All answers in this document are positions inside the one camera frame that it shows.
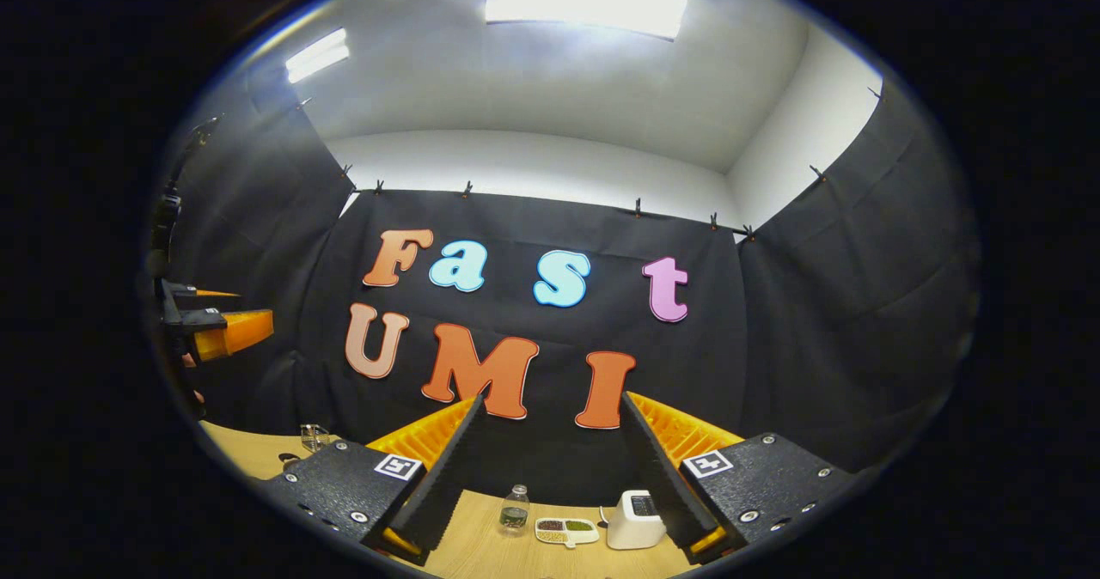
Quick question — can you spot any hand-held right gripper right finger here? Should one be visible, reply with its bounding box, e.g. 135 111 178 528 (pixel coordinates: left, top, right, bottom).
620 390 860 565

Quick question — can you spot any white toaster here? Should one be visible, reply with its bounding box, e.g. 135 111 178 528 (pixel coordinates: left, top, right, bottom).
605 490 669 552

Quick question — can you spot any clear water bottle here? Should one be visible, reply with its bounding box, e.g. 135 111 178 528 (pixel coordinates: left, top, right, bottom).
498 485 531 533

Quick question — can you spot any row of small cloth clips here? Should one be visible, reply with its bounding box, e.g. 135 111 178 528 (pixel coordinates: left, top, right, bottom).
296 88 886 243

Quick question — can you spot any large ceiling light panel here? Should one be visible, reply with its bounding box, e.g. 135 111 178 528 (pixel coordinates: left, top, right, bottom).
484 0 688 40

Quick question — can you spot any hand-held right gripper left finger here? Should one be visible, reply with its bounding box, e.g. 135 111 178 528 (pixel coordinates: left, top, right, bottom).
258 394 487 565

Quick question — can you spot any white divided dish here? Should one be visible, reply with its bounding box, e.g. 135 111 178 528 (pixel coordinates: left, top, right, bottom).
534 517 602 549

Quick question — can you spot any small ceiling light panel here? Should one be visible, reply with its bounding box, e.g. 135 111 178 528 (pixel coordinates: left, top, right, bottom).
284 28 351 84

